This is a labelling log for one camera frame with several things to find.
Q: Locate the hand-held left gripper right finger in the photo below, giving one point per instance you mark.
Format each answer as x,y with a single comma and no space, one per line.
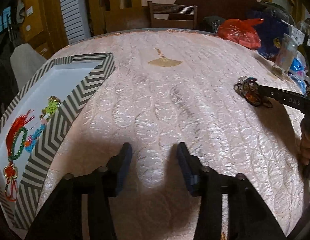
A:
185,165

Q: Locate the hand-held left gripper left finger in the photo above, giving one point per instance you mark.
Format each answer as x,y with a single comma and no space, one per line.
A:
123,165

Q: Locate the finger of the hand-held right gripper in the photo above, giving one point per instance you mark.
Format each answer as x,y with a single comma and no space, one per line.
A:
282,97

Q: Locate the green gold beaded charm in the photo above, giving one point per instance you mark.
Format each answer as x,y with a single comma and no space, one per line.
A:
52,106

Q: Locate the striped tray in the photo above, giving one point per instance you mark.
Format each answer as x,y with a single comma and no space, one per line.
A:
57,85

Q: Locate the red knot tassel ornament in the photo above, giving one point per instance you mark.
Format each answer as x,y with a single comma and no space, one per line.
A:
16,127

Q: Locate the person's right hand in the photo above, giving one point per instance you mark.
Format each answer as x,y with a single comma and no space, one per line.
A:
307,147

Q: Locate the blue plastic packet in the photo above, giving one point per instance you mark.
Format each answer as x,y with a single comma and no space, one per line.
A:
298,67

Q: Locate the clear plastic container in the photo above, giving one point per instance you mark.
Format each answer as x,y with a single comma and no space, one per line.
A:
284,55

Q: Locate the dark blue bag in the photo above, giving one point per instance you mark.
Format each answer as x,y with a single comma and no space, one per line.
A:
267,30

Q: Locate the red plastic bag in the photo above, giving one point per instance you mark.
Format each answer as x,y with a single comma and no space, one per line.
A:
238,32

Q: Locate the dark plastic bag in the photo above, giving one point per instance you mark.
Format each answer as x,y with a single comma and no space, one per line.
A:
273,8

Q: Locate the small black bag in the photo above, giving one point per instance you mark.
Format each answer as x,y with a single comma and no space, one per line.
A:
212,23

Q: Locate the brown wooden chair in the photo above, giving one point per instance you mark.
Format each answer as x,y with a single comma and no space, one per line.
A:
172,8

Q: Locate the white covered seat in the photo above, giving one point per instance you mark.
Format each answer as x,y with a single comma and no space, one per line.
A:
25,60

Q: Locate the white louvered door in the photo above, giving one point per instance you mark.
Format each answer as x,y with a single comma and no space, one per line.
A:
73,10

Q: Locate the white wall switch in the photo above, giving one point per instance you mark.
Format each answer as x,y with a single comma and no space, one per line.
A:
29,10

